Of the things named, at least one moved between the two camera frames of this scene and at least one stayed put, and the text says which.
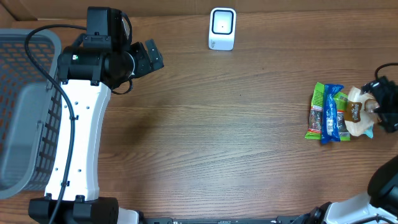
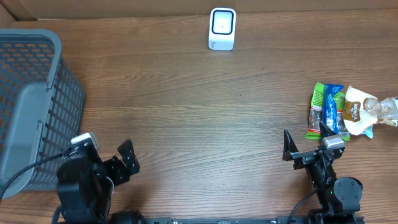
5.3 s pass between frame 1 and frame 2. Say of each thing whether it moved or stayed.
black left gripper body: moved
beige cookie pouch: stayed
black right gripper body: moved
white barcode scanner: stayed
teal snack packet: stayed
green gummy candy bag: stayed
